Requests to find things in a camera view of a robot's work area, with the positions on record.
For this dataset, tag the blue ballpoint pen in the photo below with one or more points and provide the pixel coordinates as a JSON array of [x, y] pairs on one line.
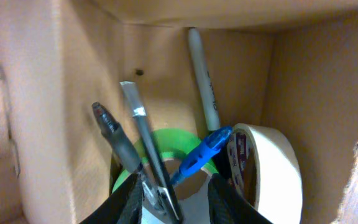
[[201, 154]]

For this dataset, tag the cardboard box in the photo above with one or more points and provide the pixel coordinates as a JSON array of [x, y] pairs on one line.
[[287, 65]]

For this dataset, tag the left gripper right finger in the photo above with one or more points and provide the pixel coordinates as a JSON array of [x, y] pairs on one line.
[[227, 207]]

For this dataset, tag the black pen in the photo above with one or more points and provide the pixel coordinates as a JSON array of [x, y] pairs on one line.
[[165, 189]]

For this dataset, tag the black and white marker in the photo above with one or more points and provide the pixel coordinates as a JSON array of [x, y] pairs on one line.
[[203, 79]]

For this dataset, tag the cream masking tape roll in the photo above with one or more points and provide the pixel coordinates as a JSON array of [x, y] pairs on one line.
[[265, 172]]

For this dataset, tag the green tape roll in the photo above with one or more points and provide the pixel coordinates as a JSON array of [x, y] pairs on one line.
[[192, 193]]

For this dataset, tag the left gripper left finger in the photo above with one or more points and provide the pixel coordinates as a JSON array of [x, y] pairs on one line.
[[123, 206]]

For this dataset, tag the dark grey pen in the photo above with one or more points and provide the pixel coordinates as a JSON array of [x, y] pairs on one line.
[[113, 132]]

